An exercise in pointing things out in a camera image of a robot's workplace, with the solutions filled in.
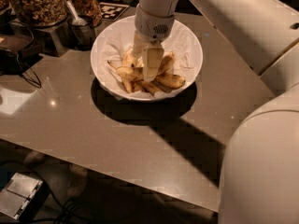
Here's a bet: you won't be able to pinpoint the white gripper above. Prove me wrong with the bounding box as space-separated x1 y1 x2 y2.
132 6 175 81

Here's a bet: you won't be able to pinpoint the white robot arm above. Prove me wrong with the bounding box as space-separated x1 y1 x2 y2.
135 0 299 224

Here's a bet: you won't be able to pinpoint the left upright banana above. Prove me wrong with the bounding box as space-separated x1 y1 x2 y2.
121 49 138 93

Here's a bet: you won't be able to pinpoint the white bowl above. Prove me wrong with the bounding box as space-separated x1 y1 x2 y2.
90 14 204 103

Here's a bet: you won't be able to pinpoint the bottom small banana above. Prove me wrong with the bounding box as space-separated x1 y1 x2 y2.
135 81 161 96

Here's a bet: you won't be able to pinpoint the long-stem banana right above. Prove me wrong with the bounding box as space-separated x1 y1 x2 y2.
155 72 186 90

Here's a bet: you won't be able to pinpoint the black white marker tag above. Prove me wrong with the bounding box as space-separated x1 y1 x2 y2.
100 2 129 21

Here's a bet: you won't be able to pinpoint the dark cup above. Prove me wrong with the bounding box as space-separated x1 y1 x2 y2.
67 16 95 50

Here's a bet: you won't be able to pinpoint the white plastic spoon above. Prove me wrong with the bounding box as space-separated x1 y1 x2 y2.
64 0 87 26

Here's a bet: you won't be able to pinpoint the metal jar stand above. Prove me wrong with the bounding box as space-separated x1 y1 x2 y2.
12 17 74 58

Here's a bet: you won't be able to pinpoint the large glass nut jar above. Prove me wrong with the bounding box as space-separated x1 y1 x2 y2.
10 0 67 27

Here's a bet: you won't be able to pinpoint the grey box on floor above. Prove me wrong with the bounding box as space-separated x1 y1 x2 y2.
0 173 43 220

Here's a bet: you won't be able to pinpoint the black device with cables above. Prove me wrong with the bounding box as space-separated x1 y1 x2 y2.
0 21 42 89

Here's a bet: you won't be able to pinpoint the black floor cables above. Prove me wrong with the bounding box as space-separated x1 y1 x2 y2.
27 184 138 224

